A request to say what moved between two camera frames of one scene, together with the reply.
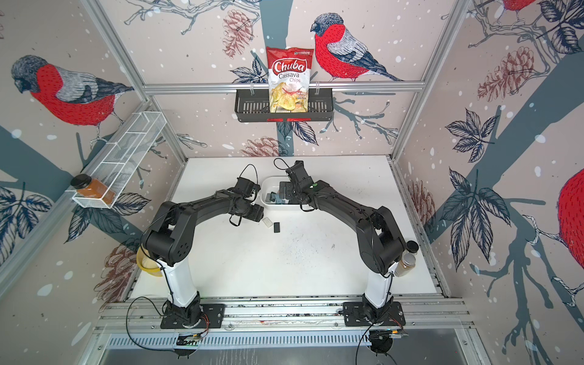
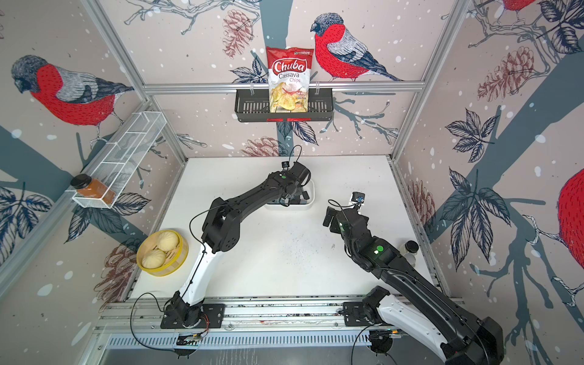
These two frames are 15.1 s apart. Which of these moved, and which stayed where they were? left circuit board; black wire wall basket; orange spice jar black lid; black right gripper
Moved: black right gripper
Stayed: black wire wall basket; left circuit board; orange spice jar black lid
